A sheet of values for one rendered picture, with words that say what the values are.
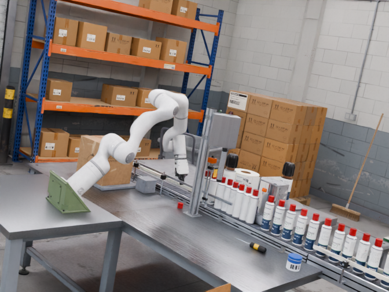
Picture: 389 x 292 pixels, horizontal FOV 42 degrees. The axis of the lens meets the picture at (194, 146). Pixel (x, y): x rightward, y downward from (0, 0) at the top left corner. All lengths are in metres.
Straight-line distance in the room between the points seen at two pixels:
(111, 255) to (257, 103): 4.13
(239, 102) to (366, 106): 1.84
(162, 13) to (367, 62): 2.96
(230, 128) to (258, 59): 5.89
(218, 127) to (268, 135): 3.69
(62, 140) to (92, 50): 1.22
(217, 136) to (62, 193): 0.94
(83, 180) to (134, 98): 4.40
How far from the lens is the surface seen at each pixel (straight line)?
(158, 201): 3.30
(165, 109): 3.00
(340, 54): 7.91
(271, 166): 6.63
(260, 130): 6.73
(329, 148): 7.88
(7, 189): 3.19
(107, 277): 3.11
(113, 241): 3.02
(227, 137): 3.02
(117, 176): 3.44
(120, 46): 7.00
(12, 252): 2.65
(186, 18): 7.51
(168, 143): 3.36
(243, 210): 3.05
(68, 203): 2.87
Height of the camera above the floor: 1.80
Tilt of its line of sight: 10 degrees down
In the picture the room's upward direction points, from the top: 10 degrees clockwise
